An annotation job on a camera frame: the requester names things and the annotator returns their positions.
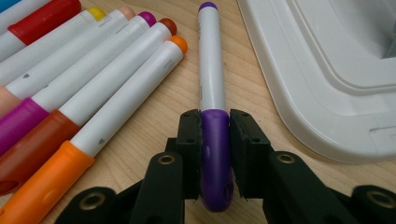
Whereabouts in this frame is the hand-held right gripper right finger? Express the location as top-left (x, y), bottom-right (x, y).
top-left (229, 108), bottom-right (359, 224)

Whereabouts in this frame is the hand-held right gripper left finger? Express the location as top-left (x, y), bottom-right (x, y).
top-left (129, 108), bottom-right (204, 224)

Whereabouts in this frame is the orange marker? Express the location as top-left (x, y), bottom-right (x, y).
top-left (0, 35), bottom-right (189, 224)

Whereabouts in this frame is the white lid with grey handle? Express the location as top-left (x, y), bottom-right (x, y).
top-left (236, 0), bottom-right (396, 165)

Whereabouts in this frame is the brown red marker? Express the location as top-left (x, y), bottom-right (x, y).
top-left (0, 17), bottom-right (178, 196)

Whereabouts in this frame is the purple marker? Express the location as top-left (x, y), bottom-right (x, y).
top-left (197, 1), bottom-right (235, 214)

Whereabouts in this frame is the magenta marker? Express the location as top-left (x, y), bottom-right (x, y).
top-left (0, 10), bottom-right (158, 157)

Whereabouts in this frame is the peach marker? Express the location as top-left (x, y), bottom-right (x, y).
top-left (0, 6), bottom-right (136, 119)

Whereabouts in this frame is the yellow marker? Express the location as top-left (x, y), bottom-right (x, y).
top-left (0, 7), bottom-right (106, 87)

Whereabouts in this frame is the dark green marker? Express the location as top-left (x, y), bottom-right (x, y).
top-left (0, 0), bottom-right (52, 35)

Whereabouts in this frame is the light blue marker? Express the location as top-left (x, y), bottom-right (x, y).
top-left (0, 0), bottom-right (21, 13)

